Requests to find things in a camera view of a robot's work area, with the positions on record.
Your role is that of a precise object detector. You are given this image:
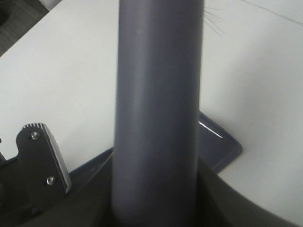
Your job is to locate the purple plastic dustpan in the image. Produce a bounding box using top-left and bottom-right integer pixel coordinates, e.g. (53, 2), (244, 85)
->
(69, 112), (243, 194)

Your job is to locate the purple hand brush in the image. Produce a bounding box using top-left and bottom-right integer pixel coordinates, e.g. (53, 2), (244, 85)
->
(112, 0), (204, 227)

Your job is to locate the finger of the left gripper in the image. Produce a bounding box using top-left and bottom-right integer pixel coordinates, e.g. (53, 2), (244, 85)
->
(16, 123), (71, 203)

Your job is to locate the chrome wire rack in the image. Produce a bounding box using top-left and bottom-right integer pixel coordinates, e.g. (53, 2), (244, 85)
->
(204, 0), (303, 37)

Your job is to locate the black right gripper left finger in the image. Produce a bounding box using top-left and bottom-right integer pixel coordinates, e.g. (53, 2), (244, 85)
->
(0, 149), (113, 227)

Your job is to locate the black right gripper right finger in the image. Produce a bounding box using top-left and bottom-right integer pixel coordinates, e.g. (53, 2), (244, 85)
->
(196, 159), (297, 227)

